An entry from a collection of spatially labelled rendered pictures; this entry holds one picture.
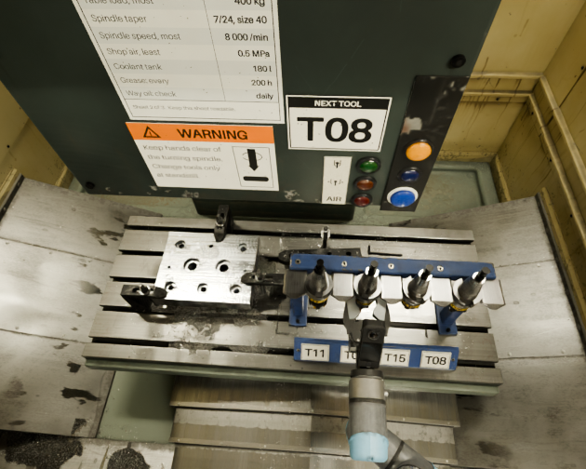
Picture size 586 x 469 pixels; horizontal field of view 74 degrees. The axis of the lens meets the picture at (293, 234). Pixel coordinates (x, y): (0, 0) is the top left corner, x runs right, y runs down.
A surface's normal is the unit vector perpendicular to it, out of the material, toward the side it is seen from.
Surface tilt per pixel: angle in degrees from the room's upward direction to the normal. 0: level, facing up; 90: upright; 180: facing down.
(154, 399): 0
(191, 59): 90
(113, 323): 0
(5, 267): 24
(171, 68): 90
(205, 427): 8
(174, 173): 90
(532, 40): 90
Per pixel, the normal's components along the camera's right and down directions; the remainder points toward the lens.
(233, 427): -0.17, -0.53
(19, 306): 0.40, -0.44
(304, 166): -0.07, 0.85
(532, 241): -0.44, -0.50
